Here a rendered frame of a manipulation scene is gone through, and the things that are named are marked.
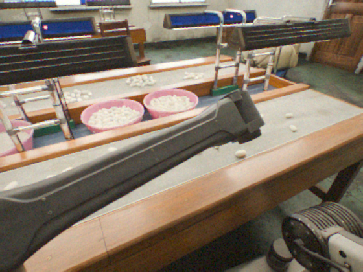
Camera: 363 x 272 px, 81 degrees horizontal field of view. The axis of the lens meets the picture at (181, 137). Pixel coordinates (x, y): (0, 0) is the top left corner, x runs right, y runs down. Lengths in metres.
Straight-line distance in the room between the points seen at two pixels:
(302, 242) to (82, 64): 0.65
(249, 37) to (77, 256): 0.77
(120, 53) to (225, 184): 0.44
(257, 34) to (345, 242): 0.63
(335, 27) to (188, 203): 0.95
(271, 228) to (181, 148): 1.31
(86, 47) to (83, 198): 0.44
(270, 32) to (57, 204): 0.81
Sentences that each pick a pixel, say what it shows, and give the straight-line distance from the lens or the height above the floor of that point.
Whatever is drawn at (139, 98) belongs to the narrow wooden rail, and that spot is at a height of 0.74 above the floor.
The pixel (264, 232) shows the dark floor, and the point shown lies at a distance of 1.50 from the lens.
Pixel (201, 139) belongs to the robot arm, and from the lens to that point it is 0.27.
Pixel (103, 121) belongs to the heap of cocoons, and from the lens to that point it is 0.98.
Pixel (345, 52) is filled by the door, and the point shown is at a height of 0.29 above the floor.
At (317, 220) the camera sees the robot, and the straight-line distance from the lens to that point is 0.58.
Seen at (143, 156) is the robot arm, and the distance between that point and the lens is 0.23.
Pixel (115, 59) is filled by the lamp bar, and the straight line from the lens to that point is 0.59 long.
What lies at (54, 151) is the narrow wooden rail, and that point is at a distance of 0.82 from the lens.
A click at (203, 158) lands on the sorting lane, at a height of 0.74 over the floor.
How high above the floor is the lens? 1.21
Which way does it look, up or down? 35 degrees down
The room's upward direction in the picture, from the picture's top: straight up
